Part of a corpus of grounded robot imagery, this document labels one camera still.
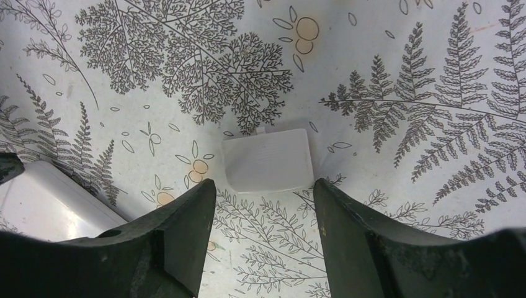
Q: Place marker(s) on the white battery cover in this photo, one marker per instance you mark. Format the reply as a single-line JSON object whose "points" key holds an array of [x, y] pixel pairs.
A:
{"points": [[268, 162]]}

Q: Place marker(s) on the white remote control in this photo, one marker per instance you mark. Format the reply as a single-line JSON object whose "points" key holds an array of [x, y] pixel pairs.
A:
{"points": [[44, 203]]}

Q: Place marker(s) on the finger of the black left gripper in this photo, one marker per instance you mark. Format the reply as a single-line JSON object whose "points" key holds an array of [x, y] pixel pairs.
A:
{"points": [[11, 166]]}

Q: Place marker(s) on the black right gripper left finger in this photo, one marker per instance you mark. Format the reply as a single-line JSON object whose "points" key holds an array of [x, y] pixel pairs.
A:
{"points": [[161, 254]]}

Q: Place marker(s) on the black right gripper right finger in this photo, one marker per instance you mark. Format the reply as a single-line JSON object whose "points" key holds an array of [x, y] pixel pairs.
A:
{"points": [[368, 254]]}

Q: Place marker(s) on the floral table mat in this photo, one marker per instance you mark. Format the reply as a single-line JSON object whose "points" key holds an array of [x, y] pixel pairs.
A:
{"points": [[414, 108]]}

